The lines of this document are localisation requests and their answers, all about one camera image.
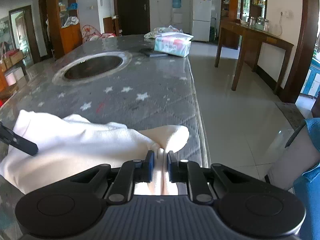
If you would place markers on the pink bucket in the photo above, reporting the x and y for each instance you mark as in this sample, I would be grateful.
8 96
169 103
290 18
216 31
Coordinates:
10 78

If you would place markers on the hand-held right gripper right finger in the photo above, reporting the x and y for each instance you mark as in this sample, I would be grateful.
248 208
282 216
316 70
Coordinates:
172 166

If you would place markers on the white plastic bag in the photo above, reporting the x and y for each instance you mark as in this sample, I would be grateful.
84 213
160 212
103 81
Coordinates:
71 22

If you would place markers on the tissue pack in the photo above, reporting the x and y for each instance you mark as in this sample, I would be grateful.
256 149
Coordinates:
172 46

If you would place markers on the white wall socket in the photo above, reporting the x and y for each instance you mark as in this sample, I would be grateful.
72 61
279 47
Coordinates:
286 14

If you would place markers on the round black cooktop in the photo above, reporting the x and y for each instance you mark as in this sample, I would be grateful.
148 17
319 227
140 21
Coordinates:
92 66

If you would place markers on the blue water bottle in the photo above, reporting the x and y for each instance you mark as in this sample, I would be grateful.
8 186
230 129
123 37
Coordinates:
176 2

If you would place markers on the dark wooden door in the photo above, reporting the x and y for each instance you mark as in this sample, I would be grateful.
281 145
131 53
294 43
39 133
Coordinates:
132 7

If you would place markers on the blue plastic bag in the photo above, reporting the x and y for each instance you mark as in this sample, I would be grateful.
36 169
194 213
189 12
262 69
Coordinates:
72 7

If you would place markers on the small wooden cabinet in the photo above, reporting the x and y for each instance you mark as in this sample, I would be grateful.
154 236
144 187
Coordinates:
110 26

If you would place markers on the tall wooden shelf cabinet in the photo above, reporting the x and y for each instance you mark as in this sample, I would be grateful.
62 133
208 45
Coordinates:
231 5

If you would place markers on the grey floor mat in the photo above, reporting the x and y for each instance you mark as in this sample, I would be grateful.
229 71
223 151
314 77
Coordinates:
292 115

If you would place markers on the wooden interior door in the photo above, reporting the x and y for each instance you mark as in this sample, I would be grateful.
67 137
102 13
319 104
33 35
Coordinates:
22 37

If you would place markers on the glass jar with metal lid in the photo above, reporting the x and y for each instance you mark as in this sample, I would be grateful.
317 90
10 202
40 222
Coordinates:
260 23
265 25
252 22

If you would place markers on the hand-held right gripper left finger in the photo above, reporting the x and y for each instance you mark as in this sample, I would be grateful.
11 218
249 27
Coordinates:
149 166

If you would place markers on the blue white cabinet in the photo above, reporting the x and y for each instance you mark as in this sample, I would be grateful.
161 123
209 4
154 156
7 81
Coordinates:
311 82

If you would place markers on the polka dot play tent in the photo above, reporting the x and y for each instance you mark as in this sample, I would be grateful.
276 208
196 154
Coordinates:
95 36

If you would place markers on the cardboard box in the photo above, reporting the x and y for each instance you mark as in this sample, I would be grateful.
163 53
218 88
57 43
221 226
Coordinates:
16 57

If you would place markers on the wooden display cabinet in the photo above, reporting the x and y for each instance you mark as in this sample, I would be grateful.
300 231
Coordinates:
70 42

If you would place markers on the blue covered sofa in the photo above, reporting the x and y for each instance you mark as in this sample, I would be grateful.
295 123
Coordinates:
307 205

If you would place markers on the cream long sleeve top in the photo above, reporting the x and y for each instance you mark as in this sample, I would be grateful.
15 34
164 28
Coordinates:
75 145

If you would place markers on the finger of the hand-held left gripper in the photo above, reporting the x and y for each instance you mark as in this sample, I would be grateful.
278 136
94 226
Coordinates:
20 142

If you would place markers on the black notebook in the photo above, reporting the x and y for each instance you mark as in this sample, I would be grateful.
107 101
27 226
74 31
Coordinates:
150 52

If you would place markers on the white refrigerator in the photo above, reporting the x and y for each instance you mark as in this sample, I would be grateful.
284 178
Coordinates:
201 15

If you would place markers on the dark wooden doorway frame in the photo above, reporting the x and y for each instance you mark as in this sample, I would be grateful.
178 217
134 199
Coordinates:
300 42

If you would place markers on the white water dispenser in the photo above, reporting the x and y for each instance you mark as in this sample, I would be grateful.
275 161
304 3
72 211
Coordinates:
176 20

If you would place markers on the wooden sideboard table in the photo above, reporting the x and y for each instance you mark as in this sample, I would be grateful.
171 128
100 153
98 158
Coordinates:
252 33

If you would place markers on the pile of printed clothes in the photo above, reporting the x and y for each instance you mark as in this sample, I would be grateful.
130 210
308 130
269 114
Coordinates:
160 33

